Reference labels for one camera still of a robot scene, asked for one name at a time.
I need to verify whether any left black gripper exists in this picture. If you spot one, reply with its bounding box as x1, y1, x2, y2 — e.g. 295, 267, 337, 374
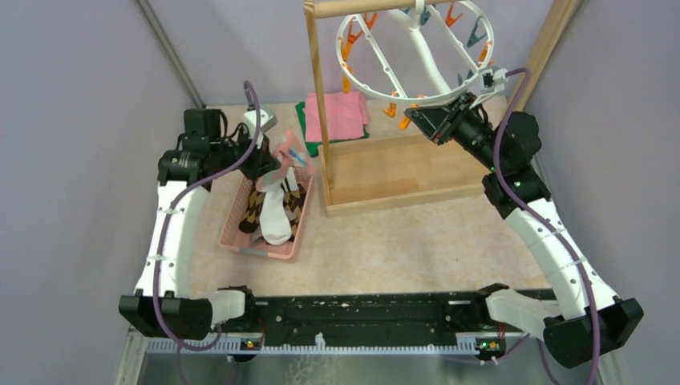
211, 124, 281, 182

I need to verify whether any pink plastic basket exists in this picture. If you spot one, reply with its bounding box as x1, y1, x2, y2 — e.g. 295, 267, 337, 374
219, 166, 314, 261

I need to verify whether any pink patterned sock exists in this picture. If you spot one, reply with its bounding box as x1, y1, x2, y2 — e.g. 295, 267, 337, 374
255, 131, 314, 193

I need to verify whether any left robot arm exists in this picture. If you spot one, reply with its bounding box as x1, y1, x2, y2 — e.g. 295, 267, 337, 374
118, 106, 280, 341

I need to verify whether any wooden hanger rack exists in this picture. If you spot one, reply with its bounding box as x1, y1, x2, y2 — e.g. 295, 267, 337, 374
303, 0, 582, 217

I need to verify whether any brown argyle sock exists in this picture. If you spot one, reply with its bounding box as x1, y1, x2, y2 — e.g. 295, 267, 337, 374
283, 184, 306, 242
239, 188, 265, 233

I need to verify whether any pink folded cloth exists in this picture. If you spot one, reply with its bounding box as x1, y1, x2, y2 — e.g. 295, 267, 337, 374
304, 91, 368, 143

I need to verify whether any orange clip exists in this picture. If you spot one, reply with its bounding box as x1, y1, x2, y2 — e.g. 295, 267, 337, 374
383, 102, 397, 118

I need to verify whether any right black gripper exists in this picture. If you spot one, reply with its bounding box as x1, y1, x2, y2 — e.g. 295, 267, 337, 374
407, 91, 504, 172

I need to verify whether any white round clip hanger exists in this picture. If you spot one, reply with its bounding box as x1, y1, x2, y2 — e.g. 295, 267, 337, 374
317, 1, 496, 105

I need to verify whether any white tall sock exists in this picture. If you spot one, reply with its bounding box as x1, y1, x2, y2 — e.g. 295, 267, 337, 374
260, 177, 298, 245

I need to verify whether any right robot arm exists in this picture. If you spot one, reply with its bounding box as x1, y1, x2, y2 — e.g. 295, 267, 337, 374
404, 92, 644, 368

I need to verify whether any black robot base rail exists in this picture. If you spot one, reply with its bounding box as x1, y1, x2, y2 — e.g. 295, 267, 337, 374
207, 284, 524, 352

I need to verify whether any green folded cloth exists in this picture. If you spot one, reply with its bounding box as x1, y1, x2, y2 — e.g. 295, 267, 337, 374
294, 102, 370, 157

